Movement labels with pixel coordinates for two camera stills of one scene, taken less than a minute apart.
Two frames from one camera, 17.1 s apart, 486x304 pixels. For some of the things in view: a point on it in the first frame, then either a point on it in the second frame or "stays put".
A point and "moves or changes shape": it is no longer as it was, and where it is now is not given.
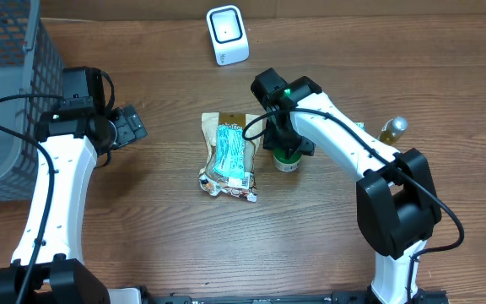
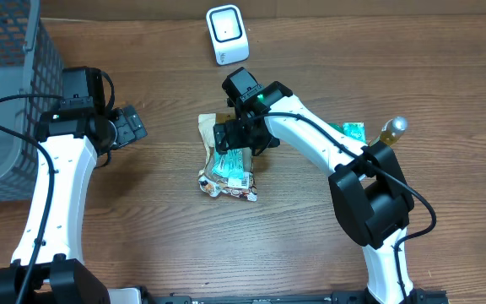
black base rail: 417,295 stays put
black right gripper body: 284,138 -> 245,137
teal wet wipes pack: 229,152 stays put
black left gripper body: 131,123 stays put
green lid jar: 283,164 moves or changes shape
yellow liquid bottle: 393,129 stays put
